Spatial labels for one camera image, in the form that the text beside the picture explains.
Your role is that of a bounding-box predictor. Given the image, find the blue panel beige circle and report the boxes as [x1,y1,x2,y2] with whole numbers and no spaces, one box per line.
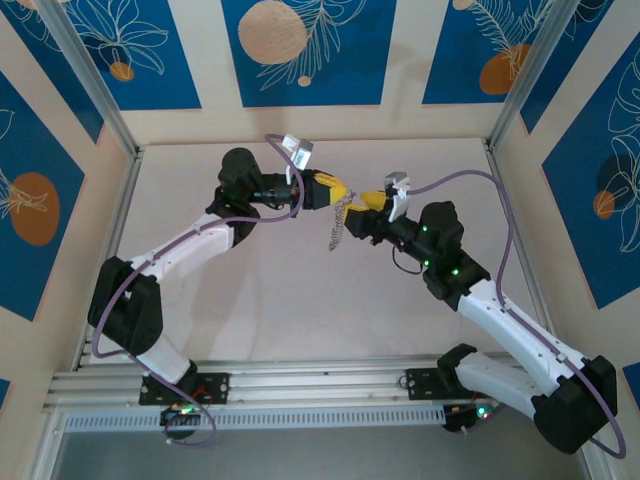
[221,0,398,108]

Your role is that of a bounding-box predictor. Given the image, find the blue panel small orange fruit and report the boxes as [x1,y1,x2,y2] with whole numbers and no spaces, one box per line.
[63,0,203,112]

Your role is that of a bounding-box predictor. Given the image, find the controller board with green light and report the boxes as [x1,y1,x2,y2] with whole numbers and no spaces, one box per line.
[159,405,201,427]
[443,403,501,435]

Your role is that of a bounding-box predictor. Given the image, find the blue panel white flower lines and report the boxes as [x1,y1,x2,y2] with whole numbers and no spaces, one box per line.
[519,0,615,135]

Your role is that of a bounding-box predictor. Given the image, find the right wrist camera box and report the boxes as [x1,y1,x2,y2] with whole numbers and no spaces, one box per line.
[383,171,414,222]

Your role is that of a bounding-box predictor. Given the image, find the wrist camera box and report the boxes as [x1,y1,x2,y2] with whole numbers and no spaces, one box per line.
[280,132,316,182]
[383,171,414,222]

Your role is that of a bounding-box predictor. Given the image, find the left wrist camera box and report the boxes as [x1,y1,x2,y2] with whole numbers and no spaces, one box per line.
[280,132,316,182]

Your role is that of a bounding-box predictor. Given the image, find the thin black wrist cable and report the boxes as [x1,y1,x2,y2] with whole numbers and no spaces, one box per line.
[391,246,427,276]

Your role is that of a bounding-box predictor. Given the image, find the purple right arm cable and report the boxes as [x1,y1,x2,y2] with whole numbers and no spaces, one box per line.
[411,170,627,460]

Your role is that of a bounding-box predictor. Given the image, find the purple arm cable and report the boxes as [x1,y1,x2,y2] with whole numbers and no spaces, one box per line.
[411,170,627,460]
[90,132,306,449]

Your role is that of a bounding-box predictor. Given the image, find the aluminium side rail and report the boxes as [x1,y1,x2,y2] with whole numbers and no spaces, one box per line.
[482,139,559,359]
[72,144,146,372]

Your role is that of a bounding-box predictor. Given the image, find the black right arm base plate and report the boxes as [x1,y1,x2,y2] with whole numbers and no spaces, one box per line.
[405,367,466,401]

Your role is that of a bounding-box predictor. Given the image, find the aluminium cross rail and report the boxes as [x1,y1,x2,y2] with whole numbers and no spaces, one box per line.
[42,353,599,415]

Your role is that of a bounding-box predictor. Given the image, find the aluminium upright post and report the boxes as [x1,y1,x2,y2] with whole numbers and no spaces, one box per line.
[491,0,587,151]
[37,0,140,157]

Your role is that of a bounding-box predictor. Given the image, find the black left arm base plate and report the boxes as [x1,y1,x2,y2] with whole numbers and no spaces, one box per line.
[138,372,231,406]

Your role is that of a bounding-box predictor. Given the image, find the slotted grey cable duct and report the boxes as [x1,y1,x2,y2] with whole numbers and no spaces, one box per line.
[62,403,446,434]

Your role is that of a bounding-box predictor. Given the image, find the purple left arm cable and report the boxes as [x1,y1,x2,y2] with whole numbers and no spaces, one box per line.
[90,132,306,449]

